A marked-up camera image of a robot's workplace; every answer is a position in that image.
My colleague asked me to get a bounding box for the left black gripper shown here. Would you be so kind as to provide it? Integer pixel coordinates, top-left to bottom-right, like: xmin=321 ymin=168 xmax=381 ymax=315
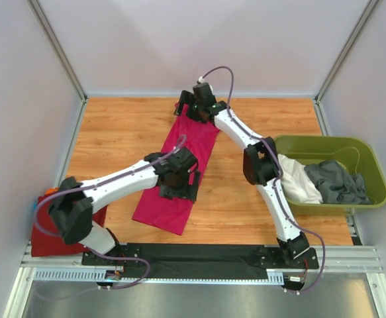
xmin=159 ymin=170 xmax=200 ymax=203

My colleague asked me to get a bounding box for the pink t-shirt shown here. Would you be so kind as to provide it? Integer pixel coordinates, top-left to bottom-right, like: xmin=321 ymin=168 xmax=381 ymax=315
xmin=132 ymin=115 xmax=219 ymax=235

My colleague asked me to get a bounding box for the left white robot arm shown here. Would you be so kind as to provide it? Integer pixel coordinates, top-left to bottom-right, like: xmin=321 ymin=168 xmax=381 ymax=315
xmin=48 ymin=147 xmax=201 ymax=266

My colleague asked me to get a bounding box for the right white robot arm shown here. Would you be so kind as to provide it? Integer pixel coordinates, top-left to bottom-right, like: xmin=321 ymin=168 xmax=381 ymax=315
xmin=174 ymin=82 xmax=316 ymax=268

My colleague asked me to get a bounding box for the orange folded t-shirt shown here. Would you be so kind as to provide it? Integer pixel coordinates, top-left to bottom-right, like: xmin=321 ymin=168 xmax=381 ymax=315
xmin=45 ymin=187 xmax=58 ymax=195

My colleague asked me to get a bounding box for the white t-shirt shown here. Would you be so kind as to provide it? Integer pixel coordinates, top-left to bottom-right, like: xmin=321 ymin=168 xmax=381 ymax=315
xmin=277 ymin=154 xmax=323 ymax=204

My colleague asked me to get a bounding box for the dark red folded t-shirt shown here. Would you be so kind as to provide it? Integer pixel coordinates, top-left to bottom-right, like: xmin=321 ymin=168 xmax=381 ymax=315
xmin=31 ymin=202 xmax=89 ymax=257

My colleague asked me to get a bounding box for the grey t-shirt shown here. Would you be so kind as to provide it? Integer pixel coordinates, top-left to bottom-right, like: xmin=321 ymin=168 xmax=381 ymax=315
xmin=305 ymin=160 xmax=371 ymax=205

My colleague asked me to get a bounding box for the olive green plastic bin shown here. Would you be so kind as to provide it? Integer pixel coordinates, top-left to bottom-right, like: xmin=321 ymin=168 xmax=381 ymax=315
xmin=275 ymin=134 xmax=386 ymax=215

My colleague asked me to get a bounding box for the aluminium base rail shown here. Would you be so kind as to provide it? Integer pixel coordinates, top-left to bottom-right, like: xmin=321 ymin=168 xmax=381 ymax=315
xmin=4 ymin=244 xmax=386 ymax=317

